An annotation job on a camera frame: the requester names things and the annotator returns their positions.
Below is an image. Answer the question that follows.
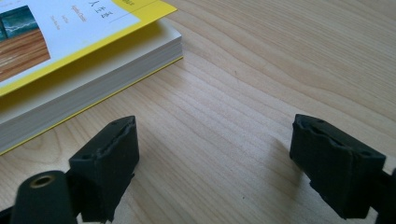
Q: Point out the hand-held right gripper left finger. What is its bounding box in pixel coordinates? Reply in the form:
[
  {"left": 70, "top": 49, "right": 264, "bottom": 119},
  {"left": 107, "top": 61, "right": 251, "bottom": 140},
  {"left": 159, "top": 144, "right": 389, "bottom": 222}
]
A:
[{"left": 68, "top": 115, "right": 140, "bottom": 224}]

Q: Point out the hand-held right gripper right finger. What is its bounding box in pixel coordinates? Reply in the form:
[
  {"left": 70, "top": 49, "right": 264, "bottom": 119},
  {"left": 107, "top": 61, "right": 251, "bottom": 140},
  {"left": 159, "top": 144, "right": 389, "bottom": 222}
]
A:
[{"left": 289, "top": 113, "right": 388, "bottom": 220}]

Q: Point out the yellow paperback book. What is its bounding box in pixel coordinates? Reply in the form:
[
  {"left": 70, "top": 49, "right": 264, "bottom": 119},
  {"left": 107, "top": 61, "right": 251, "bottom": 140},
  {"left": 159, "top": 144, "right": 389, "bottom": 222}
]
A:
[{"left": 0, "top": 0, "right": 184, "bottom": 156}]

